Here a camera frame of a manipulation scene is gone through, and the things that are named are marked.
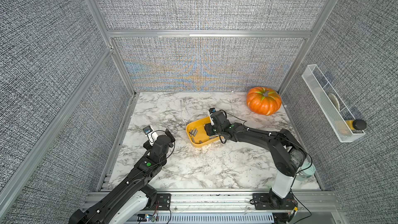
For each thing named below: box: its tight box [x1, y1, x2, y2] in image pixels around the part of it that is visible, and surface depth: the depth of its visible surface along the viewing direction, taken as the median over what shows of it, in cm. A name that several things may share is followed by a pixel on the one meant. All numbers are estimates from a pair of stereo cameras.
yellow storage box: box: [186, 116, 220, 148], surface depth 99 cm
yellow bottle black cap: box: [345, 119, 367, 131], surface depth 63 cm
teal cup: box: [295, 161, 316, 181], surface depth 76 cm
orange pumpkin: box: [246, 86, 282, 116], surface depth 102 cm
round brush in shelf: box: [328, 93, 340, 112], surface depth 72 cm
